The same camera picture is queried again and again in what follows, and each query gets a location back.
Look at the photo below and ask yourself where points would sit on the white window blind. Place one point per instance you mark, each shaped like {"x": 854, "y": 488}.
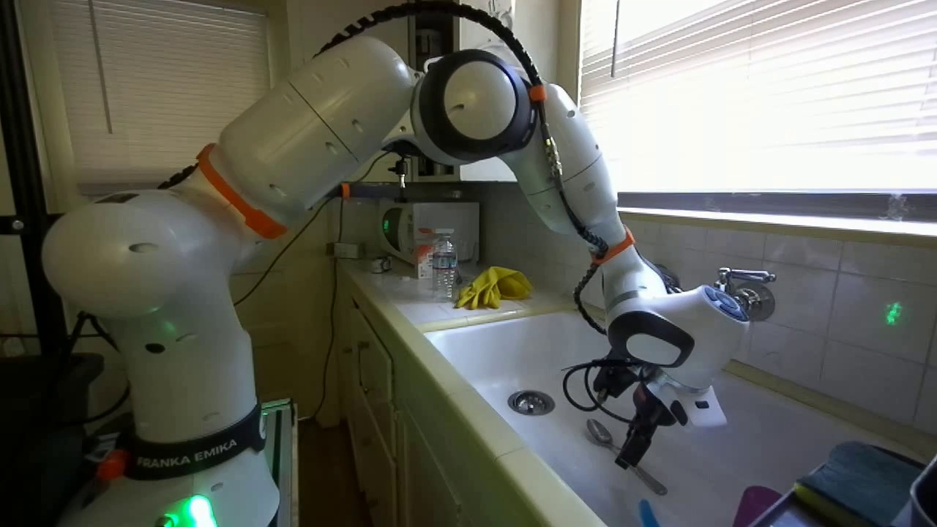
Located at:
{"x": 780, "y": 89}
{"x": 185, "y": 68}

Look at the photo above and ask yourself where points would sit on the black metal stand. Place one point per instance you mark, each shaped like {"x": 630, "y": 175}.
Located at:
{"x": 44, "y": 390}

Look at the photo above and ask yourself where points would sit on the yellow rubber gloves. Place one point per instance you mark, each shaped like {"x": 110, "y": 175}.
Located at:
{"x": 493, "y": 289}

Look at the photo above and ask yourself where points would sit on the purple plastic cup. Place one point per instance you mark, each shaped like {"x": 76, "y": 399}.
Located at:
{"x": 757, "y": 504}

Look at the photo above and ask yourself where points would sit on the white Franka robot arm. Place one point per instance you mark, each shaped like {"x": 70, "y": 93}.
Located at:
{"x": 322, "y": 118}

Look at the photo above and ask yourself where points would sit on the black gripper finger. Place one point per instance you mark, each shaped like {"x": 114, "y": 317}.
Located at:
{"x": 674, "y": 415}
{"x": 633, "y": 443}

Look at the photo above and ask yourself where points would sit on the green edged rack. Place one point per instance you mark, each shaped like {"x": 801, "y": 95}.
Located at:
{"x": 281, "y": 458}

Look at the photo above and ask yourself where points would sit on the small white red container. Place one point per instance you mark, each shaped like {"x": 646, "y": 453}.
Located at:
{"x": 423, "y": 259}

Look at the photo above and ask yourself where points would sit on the white sink basin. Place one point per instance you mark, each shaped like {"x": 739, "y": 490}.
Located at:
{"x": 780, "y": 428}

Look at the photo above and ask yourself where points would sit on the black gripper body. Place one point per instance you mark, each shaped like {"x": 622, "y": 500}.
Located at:
{"x": 650, "y": 399}

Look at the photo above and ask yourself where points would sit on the cream lower cabinets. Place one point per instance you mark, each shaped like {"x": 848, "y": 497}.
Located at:
{"x": 376, "y": 390}

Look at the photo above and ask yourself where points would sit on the silver spoon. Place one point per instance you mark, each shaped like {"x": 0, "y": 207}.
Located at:
{"x": 650, "y": 482}

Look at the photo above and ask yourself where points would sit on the black clamp bar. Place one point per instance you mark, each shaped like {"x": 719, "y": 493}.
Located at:
{"x": 410, "y": 191}

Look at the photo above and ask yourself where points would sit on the metal sink drain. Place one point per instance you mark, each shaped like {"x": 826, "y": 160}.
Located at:
{"x": 532, "y": 403}

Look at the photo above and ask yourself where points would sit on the blue plastic knife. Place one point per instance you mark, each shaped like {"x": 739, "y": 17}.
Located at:
{"x": 647, "y": 515}

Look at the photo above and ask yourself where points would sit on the chrome wall faucet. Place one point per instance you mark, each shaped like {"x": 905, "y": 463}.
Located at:
{"x": 750, "y": 283}

